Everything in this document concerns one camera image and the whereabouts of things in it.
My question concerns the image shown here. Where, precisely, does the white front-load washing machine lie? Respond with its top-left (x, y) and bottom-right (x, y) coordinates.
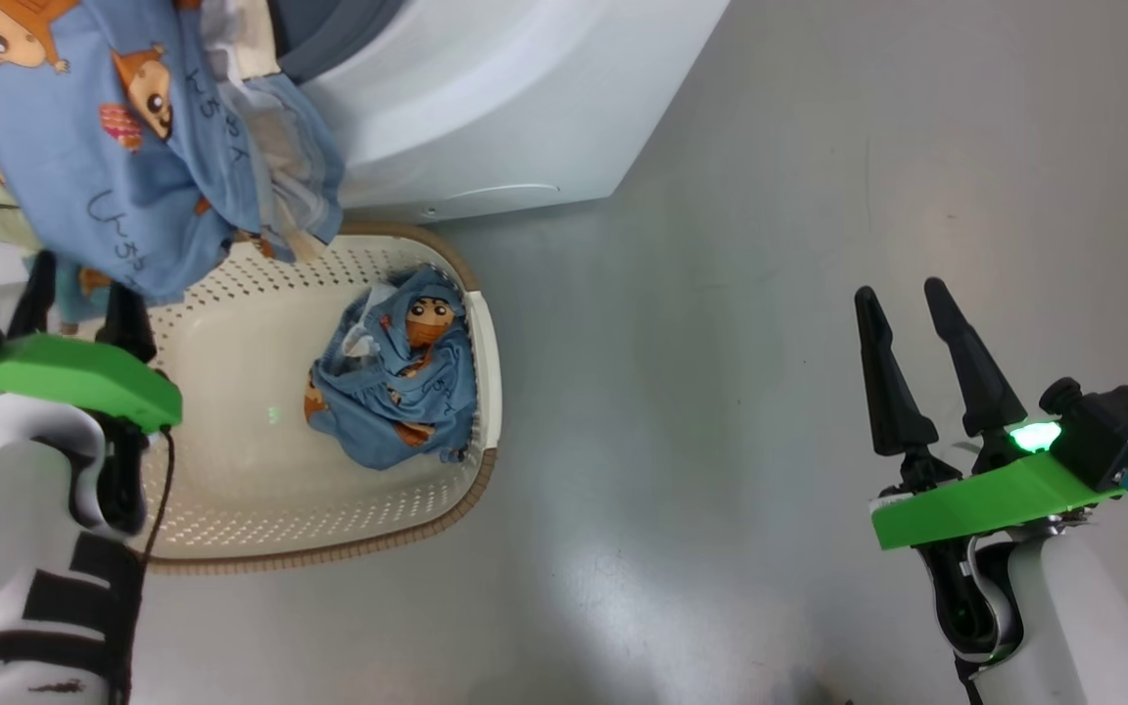
top-left (270, 0), bottom-right (731, 224)

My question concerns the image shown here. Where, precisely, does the cream laundry basket brown rim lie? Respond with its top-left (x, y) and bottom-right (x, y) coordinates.
top-left (128, 223), bottom-right (503, 574)

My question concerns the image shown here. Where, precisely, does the grey rubber door gasket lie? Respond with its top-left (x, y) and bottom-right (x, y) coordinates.
top-left (270, 0), bottom-right (399, 84)

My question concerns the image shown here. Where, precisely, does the small blue cartoon garment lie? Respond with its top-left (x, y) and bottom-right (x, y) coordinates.
top-left (305, 264), bottom-right (477, 471)

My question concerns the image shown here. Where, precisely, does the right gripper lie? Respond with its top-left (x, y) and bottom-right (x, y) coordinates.
top-left (854, 277), bottom-right (1064, 505)

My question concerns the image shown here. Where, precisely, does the blue cartoon garment cream lining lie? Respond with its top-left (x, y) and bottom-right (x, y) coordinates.
top-left (0, 0), bottom-right (345, 334)

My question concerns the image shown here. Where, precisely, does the round white drain filter cover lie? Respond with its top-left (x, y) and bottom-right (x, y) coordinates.
top-left (422, 183), bottom-right (562, 222)

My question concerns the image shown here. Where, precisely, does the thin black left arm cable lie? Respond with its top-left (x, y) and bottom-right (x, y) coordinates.
top-left (138, 426), bottom-right (176, 564)

